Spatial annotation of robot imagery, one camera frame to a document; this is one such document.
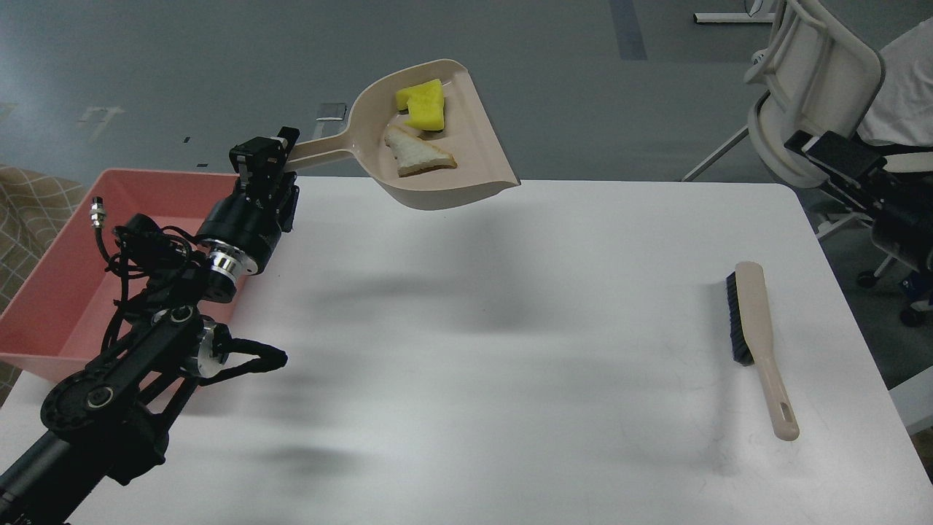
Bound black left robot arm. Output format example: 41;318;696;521
2;127;300;524

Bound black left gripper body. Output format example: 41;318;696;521
195;175;300;273

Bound yellow sponge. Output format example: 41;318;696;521
394;79;446;132

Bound white office chair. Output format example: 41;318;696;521
679;0;933;329

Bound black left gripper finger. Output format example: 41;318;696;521
273;126;301;176
229;136;286;209

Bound beige patterned cloth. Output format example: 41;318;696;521
2;166;90;400

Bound beige plastic dustpan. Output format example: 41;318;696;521
286;58;520;211

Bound beige hand brush black bristles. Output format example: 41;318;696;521
725;260;800;442

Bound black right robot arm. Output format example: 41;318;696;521
784;131;932;275

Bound pink plastic bin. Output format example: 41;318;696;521
1;168;235;383

